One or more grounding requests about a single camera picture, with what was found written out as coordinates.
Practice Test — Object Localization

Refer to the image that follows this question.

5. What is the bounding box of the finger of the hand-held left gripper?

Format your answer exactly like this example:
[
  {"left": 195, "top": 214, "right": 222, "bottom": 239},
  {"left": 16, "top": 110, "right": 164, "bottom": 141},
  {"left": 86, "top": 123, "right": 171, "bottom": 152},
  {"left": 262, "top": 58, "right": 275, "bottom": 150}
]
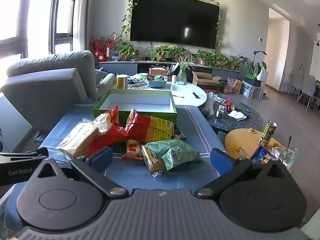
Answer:
[{"left": 0, "top": 147, "right": 49, "bottom": 165}]

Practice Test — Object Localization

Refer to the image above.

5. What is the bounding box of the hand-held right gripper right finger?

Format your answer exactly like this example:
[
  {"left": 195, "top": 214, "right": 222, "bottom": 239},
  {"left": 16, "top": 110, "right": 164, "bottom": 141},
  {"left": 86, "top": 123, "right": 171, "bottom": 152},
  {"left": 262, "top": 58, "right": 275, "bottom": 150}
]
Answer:
[{"left": 194, "top": 148, "right": 292, "bottom": 199}]

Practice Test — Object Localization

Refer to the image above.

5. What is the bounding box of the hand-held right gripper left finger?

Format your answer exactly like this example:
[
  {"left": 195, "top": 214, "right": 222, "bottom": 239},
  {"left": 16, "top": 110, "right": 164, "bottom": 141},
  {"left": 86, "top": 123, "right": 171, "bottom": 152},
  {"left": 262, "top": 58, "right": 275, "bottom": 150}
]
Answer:
[{"left": 30, "top": 146, "right": 129, "bottom": 198}]

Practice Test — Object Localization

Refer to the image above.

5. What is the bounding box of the clear red toast bread bag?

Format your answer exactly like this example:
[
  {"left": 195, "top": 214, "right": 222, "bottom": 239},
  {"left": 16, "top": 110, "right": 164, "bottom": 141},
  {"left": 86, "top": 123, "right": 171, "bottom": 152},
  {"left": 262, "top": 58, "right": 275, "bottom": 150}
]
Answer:
[{"left": 57, "top": 120, "right": 129, "bottom": 158}]

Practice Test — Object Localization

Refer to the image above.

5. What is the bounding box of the orange red-print snack packet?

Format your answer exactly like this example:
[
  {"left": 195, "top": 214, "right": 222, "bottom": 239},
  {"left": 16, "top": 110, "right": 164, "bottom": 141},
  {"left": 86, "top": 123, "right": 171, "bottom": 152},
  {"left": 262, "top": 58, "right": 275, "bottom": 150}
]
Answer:
[{"left": 121, "top": 139, "right": 145, "bottom": 160}]

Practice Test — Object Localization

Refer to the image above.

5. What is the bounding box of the red crinkled bread bag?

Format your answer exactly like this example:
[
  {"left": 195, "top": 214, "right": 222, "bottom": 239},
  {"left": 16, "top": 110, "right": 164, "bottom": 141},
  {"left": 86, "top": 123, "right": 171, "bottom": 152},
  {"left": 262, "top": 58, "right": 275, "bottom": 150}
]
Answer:
[{"left": 94, "top": 106, "right": 121, "bottom": 130}]

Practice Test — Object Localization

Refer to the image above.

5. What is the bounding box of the pale green snack bag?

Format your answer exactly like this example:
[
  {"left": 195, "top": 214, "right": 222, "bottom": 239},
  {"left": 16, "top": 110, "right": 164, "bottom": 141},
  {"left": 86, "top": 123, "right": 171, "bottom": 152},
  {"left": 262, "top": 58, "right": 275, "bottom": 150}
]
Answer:
[{"left": 144, "top": 139, "right": 202, "bottom": 172}]

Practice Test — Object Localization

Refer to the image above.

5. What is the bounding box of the red yellow chip bag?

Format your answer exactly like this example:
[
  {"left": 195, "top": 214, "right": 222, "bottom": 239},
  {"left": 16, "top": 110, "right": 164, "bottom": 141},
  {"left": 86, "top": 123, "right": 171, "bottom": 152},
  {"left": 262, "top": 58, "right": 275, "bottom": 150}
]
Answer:
[{"left": 124, "top": 108, "right": 175, "bottom": 144}]

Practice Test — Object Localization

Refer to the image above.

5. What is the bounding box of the green cardboard box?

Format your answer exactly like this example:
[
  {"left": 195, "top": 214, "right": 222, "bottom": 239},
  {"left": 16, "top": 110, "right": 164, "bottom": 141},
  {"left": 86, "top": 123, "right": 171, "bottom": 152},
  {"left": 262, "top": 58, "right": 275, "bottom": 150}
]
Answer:
[{"left": 93, "top": 89, "right": 178, "bottom": 128}]

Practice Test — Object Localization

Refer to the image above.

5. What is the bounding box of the dark round marble table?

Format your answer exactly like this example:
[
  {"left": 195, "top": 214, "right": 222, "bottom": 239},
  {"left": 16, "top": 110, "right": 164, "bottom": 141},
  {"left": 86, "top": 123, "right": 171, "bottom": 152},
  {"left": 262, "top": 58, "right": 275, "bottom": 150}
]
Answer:
[{"left": 202, "top": 94, "right": 263, "bottom": 133}]

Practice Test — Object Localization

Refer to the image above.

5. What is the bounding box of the blue striped cloth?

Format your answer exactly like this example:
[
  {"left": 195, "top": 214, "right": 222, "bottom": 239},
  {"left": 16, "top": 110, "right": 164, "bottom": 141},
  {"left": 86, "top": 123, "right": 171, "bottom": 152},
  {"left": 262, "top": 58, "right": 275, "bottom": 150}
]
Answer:
[{"left": 4, "top": 100, "right": 227, "bottom": 233}]

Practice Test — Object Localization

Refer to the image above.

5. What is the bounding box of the white tissue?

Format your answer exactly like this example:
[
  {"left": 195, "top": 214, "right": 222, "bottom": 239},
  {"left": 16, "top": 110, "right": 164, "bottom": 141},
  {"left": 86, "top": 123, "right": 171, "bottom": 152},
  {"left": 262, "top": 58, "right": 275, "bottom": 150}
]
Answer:
[{"left": 227, "top": 110, "right": 247, "bottom": 120}]

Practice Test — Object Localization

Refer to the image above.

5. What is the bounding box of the black yellow drink can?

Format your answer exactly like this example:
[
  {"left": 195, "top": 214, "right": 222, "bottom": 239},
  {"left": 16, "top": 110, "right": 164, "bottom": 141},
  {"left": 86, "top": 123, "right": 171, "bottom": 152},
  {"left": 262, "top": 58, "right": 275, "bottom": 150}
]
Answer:
[{"left": 258, "top": 121, "right": 278, "bottom": 147}]

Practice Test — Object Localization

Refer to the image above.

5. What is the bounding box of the clear plastic bag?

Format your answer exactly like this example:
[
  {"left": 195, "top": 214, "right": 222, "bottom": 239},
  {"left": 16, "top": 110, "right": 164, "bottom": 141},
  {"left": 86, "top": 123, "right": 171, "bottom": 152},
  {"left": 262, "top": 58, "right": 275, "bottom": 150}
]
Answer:
[{"left": 201, "top": 92, "right": 218, "bottom": 117}]

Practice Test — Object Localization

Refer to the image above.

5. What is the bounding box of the grey sofa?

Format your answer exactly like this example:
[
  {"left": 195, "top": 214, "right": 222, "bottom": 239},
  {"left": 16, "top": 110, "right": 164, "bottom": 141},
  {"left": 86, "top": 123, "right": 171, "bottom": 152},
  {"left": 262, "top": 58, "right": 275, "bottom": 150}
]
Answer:
[{"left": 0, "top": 50, "right": 118, "bottom": 140}]

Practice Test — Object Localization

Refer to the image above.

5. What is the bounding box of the glass cup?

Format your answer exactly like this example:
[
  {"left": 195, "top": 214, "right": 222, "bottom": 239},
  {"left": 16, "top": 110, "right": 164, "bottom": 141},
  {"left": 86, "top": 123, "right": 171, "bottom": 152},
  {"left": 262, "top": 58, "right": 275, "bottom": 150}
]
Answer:
[{"left": 271, "top": 145, "right": 298, "bottom": 170}]

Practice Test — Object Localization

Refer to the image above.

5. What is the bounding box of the orange shopping bag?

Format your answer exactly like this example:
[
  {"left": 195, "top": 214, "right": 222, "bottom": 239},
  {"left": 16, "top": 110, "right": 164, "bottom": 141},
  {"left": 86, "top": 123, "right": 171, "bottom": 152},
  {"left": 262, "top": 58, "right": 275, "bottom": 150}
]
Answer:
[{"left": 224, "top": 78, "right": 243, "bottom": 95}]

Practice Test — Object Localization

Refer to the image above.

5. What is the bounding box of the clear storage bin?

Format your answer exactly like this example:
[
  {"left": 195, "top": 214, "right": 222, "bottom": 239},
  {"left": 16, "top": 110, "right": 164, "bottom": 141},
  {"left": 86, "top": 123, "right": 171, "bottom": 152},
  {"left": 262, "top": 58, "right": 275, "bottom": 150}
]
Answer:
[{"left": 242, "top": 82, "right": 263, "bottom": 100}]

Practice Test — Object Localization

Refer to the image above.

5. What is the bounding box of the yellow tin can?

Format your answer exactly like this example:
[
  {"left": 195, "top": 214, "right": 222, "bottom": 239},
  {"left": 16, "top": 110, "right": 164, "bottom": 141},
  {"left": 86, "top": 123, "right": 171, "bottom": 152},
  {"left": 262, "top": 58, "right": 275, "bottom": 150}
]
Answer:
[{"left": 116, "top": 74, "right": 128, "bottom": 90}]

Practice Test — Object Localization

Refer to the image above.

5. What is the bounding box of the white oval table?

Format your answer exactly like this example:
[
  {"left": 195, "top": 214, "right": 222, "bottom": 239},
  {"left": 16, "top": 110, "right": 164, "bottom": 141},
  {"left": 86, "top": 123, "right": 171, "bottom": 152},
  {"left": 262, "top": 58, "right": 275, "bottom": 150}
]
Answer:
[{"left": 110, "top": 74, "right": 208, "bottom": 108}]

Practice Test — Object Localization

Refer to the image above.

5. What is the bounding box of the open cardboard box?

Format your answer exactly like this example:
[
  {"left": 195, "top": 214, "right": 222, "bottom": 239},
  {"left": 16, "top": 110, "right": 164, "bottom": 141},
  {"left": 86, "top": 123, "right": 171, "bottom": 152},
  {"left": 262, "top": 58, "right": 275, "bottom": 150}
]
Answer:
[{"left": 192, "top": 71, "right": 223, "bottom": 90}]

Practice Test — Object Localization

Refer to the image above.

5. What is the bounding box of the clear bag of dark items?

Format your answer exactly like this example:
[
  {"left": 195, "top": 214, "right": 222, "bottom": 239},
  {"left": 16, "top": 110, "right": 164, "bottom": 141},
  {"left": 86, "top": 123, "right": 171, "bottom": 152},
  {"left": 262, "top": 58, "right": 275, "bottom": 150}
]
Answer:
[{"left": 127, "top": 77, "right": 148, "bottom": 89}]

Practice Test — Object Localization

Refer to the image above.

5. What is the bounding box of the green black box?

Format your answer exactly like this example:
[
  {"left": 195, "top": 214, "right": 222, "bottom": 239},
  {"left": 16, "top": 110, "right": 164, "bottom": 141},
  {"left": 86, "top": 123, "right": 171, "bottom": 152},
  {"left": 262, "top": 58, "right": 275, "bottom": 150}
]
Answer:
[{"left": 244, "top": 73, "right": 260, "bottom": 87}]

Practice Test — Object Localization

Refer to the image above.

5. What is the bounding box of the grey television cabinet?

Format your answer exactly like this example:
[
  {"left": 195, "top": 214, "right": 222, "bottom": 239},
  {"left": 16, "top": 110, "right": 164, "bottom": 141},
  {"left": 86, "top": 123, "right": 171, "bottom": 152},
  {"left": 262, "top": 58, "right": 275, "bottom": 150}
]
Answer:
[{"left": 98, "top": 60, "right": 240, "bottom": 80}]

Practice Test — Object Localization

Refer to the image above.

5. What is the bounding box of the blue plastic basket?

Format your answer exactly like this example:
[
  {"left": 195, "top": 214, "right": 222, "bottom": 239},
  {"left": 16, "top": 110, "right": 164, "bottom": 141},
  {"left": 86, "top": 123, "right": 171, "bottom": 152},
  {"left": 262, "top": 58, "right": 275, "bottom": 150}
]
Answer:
[{"left": 146, "top": 76, "right": 168, "bottom": 88}]

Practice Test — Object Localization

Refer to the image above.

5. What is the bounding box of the spider plant in glass vase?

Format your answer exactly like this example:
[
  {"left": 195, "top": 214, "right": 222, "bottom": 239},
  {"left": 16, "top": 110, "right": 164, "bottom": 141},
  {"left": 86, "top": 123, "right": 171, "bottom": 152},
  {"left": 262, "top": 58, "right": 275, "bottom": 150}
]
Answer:
[{"left": 172, "top": 54, "right": 195, "bottom": 85}]

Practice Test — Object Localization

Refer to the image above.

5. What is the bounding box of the large plant in white pot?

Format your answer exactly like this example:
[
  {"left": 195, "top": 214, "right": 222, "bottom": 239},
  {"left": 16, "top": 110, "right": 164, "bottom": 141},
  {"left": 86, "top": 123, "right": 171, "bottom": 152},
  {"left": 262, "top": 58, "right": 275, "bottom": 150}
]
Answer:
[{"left": 237, "top": 50, "right": 268, "bottom": 82}]

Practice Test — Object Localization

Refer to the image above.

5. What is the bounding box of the pink storage box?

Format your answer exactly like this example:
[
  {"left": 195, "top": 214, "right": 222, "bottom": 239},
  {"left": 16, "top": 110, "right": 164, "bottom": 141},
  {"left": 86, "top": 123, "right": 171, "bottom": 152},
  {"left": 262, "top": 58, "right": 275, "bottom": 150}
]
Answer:
[{"left": 149, "top": 67, "right": 168, "bottom": 77}]

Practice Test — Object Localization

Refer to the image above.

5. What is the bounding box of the grey dining chair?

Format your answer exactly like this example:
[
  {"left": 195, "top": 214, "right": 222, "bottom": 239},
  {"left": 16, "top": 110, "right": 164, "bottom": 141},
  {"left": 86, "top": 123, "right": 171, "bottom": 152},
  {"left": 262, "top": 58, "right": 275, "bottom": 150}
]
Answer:
[
  {"left": 287, "top": 72, "right": 304, "bottom": 98},
  {"left": 297, "top": 74, "right": 317, "bottom": 110}
]

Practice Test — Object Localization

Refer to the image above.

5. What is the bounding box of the red flower decoration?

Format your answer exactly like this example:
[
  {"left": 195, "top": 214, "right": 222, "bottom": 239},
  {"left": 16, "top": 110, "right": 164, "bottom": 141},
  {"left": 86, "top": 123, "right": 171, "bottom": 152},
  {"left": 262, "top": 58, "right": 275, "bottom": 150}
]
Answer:
[{"left": 89, "top": 32, "right": 123, "bottom": 62}]

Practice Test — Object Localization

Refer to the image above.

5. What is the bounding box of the row of potted green plants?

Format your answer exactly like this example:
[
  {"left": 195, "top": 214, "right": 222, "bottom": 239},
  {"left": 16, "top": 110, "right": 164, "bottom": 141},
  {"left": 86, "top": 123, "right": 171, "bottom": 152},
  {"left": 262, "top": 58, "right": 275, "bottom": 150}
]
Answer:
[{"left": 116, "top": 41, "right": 242, "bottom": 70}]

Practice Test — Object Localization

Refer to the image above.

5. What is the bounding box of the green trailing vine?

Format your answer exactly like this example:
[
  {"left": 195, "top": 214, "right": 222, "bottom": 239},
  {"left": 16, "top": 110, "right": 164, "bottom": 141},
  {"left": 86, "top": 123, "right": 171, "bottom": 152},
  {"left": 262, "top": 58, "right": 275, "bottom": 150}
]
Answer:
[{"left": 121, "top": 0, "right": 223, "bottom": 48}]

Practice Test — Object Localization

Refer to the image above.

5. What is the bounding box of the black window frame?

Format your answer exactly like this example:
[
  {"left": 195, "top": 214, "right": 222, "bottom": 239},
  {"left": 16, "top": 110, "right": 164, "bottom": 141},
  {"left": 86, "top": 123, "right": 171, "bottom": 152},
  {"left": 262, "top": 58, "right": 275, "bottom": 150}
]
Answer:
[{"left": 0, "top": 0, "right": 78, "bottom": 60}]

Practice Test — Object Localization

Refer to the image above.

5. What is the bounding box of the black wall television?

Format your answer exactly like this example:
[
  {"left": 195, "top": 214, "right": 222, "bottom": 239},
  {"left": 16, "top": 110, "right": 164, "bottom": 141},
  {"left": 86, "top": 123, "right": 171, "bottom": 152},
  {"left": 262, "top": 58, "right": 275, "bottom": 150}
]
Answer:
[{"left": 129, "top": 0, "right": 220, "bottom": 49}]

